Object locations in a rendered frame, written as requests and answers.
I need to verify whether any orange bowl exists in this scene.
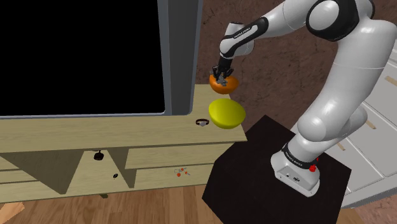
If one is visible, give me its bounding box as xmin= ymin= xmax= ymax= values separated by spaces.
xmin=209 ymin=73 xmax=240 ymax=95

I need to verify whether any yellow bowl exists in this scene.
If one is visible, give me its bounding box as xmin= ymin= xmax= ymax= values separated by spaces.
xmin=208 ymin=98 xmax=247 ymax=130

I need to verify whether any red and grey small trinket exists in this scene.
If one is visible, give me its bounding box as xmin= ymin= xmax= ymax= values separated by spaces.
xmin=174 ymin=167 xmax=192 ymax=178

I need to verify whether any black robot stand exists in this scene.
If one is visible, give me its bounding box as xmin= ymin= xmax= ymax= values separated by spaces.
xmin=202 ymin=115 xmax=352 ymax=224

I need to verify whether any large black television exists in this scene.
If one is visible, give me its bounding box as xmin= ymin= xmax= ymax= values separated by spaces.
xmin=0 ymin=0 xmax=204 ymax=120

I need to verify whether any light wooden television stand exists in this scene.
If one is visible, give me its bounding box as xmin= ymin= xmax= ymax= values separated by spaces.
xmin=0 ymin=83 xmax=248 ymax=204

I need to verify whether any white cabinet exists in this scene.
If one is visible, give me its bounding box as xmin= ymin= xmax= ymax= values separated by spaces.
xmin=289 ymin=40 xmax=397 ymax=209

